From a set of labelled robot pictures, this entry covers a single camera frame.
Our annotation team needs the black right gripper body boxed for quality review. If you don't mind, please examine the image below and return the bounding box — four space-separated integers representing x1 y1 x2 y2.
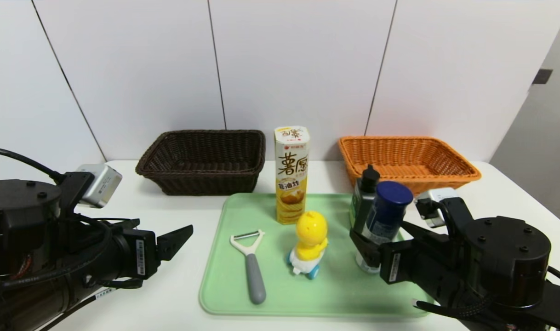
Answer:
378 232 465 297

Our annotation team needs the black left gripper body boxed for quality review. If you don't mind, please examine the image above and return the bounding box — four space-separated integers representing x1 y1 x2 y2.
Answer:
98 228 161 281

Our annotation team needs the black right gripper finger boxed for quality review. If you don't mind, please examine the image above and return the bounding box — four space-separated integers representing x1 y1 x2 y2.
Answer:
349 229 382 268
401 221 440 241

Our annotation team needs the white bottle with blue cap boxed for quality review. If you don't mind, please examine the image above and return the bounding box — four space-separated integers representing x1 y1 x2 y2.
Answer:
355 181 414 274

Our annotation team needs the yellow duck toy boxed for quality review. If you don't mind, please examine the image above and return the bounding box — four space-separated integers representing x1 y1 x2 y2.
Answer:
287 210 329 280

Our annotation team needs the white peeler with grey handle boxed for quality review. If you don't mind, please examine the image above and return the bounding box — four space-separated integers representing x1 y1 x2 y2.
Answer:
230 229 267 304

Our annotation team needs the dark brown wicker basket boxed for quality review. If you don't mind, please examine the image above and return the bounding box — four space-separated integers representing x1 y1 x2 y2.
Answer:
136 130 266 196

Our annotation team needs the orange wicker basket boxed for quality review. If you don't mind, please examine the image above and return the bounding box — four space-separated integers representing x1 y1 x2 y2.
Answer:
337 136 482 196

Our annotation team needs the light green plastic tray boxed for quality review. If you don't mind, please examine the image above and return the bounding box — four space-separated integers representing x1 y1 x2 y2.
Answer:
199 193 434 318

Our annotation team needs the dark green black-capped bottle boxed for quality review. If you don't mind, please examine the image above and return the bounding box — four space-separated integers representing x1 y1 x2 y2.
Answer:
349 165 381 234

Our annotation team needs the yellow potato chips box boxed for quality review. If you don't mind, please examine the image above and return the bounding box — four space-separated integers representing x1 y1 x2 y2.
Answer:
274 126 311 225

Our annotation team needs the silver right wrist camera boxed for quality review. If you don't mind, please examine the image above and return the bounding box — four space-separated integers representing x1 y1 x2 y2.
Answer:
416 188 460 228

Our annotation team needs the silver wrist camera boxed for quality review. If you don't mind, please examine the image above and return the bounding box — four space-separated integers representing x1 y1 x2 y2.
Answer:
416 188 460 228
77 164 123 208

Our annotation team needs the black right camera cable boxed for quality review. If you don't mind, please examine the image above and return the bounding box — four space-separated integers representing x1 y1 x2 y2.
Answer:
411 298 494 319

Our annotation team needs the black camera cable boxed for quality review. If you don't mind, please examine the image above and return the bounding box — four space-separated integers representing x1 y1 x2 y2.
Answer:
411 298 494 319
0 146 65 184

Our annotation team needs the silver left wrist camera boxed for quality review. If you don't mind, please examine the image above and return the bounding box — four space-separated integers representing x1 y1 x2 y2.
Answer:
77 164 123 208

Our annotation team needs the black left camera cable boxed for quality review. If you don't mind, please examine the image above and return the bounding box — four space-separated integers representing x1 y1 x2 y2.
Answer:
0 146 65 184

